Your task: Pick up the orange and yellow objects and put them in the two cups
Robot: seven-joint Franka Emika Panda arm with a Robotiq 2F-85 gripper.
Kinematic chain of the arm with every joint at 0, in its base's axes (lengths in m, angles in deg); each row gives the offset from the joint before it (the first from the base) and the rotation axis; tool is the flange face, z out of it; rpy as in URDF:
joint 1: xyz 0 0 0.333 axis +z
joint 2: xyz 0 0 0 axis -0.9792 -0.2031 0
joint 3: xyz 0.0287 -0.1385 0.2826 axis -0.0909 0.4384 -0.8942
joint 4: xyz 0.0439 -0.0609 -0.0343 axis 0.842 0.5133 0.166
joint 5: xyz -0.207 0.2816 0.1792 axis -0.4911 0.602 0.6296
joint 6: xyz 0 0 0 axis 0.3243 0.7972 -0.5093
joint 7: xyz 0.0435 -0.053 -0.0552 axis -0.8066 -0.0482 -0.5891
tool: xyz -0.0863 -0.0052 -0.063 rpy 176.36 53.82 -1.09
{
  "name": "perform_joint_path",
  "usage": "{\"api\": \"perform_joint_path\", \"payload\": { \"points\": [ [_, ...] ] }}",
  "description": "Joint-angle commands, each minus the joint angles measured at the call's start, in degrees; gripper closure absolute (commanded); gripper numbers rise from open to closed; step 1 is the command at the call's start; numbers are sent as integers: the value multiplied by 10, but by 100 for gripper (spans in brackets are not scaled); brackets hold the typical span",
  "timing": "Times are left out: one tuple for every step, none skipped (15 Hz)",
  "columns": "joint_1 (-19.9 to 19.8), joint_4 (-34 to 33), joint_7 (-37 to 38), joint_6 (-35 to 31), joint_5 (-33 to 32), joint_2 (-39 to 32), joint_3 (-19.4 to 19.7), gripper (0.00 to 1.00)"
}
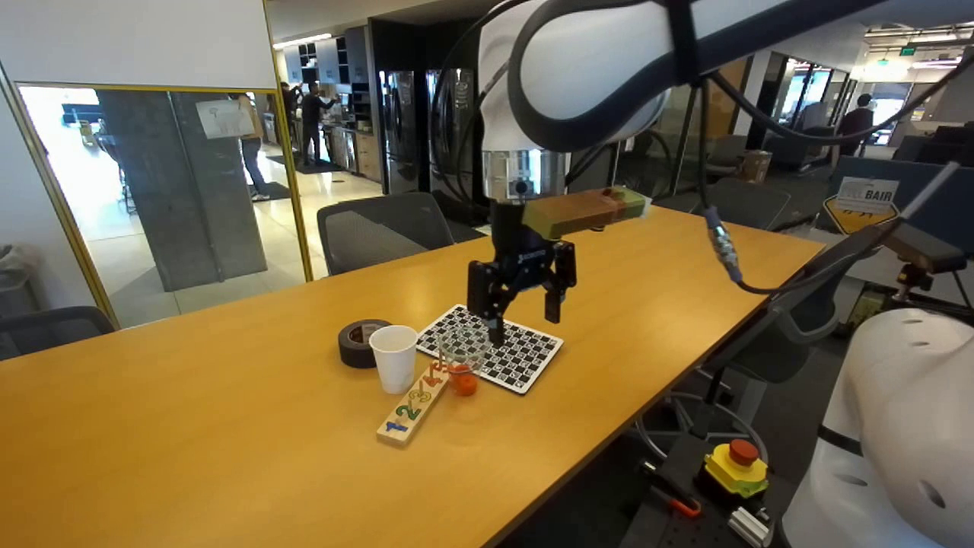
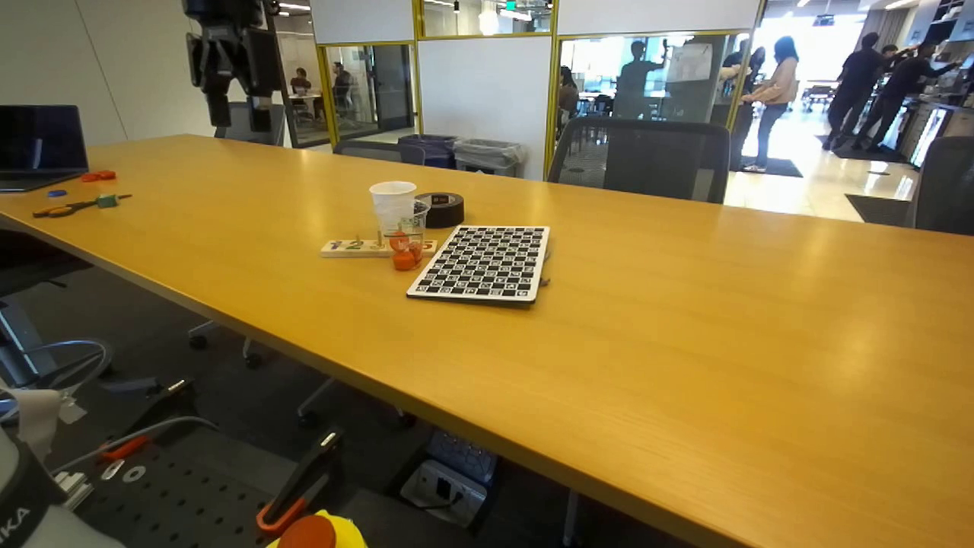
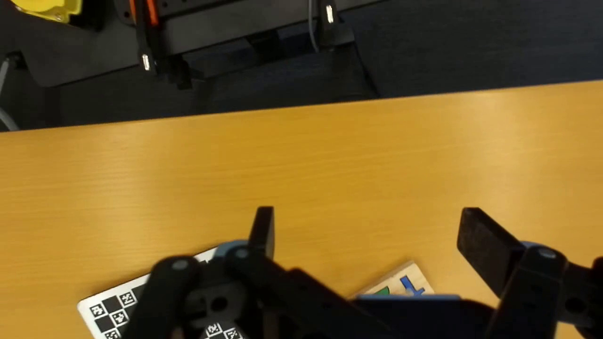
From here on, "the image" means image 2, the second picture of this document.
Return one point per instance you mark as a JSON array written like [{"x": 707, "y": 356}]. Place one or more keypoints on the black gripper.
[{"x": 218, "y": 60}]

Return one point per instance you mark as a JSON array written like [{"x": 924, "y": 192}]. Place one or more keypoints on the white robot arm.
[{"x": 224, "y": 11}]

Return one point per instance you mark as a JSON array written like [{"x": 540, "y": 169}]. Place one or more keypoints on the small orange object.
[{"x": 99, "y": 175}]

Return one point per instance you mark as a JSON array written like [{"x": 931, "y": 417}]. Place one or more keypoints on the dark laptop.
[{"x": 41, "y": 140}]

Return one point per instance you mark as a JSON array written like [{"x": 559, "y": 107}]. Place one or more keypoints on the wooden number puzzle strip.
[{"x": 353, "y": 248}]

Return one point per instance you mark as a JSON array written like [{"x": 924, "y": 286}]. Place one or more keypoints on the clear plastic cup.
[{"x": 394, "y": 209}]

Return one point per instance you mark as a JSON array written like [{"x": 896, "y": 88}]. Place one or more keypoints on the small transparent cup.
[{"x": 413, "y": 233}]

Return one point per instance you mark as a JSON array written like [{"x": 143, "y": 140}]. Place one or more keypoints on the dark tape roll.
[{"x": 445, "y": 210}]

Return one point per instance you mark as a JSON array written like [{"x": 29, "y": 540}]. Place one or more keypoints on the black white checker calibration board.
[{"x": 492, "y": 265}]

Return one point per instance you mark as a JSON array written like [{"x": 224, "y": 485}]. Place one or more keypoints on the yellow framed glass partition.
[{"x": 551, "y": 103}]

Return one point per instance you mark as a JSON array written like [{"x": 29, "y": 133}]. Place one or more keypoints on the white rounded object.
[{"x": 34, "y": 412}]

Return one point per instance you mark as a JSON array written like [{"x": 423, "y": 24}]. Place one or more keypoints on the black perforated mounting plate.
[{"x": 184, "y": 504}]

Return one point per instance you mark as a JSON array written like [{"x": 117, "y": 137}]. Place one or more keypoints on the yellow red emergency stop button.
[{"x": 316, "y": 534}]

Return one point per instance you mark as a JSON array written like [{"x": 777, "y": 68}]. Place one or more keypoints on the grey floor outlet box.
[{"x": 445, "y": 489}]

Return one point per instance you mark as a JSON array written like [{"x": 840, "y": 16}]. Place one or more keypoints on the person in tan sweater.
[{"x": 777, "y": 97}]

